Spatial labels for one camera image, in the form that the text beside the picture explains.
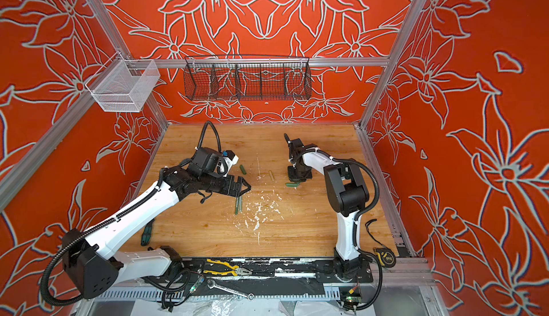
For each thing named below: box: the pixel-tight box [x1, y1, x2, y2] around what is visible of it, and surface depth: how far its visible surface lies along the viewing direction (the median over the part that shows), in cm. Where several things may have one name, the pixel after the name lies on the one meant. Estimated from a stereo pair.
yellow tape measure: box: [373, 246, 397, 269], surface depth 75 cm
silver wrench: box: [206, 278, 255, 301], surface depth 71 cm
